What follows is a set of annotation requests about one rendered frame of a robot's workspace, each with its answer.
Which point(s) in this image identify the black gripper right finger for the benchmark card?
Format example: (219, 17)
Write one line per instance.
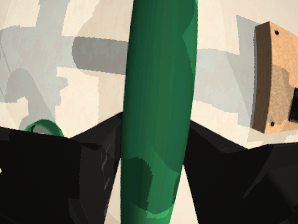
(222, 174)

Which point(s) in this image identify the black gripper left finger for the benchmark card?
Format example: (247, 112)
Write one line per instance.
(84, 166)

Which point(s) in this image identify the green tube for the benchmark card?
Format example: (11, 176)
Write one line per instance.
(158, 100)

